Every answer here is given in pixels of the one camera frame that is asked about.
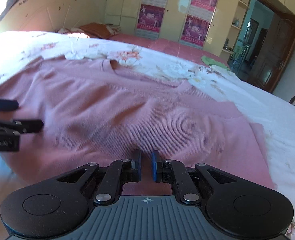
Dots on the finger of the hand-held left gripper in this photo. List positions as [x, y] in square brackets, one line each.
[30, 126]
[5, 105]

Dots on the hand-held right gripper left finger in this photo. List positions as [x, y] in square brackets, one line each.
[137, 166]

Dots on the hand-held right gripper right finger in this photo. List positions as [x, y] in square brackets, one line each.
[155, 166]

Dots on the pink sweatshirt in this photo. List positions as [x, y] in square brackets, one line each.
[112, 105]

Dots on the floral pillow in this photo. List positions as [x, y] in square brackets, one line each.
[70, 31]

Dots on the beige rounded headboard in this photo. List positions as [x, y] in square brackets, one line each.
[42, 7]

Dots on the orange-brown pillow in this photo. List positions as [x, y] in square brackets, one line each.
[97, 30]

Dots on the green folded cloth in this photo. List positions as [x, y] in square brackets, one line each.
[211, 61]

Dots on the pink checked bedspread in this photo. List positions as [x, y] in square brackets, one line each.
[167, 47]

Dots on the white floral bedsheet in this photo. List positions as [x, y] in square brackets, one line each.
[275, 120]

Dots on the metal railing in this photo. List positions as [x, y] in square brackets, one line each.
[240, 52]

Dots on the cream wardrobe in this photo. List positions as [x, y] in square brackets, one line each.
[177, 5]

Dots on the brown wooden door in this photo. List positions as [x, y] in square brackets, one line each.
[275, 55]

